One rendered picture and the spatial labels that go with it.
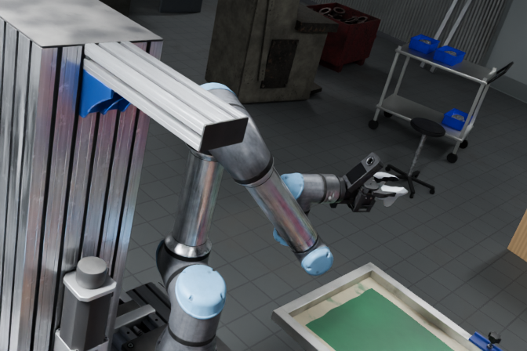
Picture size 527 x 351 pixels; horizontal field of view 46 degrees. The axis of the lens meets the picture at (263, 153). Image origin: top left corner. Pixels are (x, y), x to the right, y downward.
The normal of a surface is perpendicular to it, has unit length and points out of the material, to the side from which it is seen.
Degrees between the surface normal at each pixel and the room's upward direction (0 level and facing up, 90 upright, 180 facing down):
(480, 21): 90
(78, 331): 90
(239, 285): 0
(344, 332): 0
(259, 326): 0
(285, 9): 90
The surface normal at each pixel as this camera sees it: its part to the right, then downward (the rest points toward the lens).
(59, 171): 0.69, 0.46
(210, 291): 0.28, -0.80
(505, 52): -0.68, 0.18
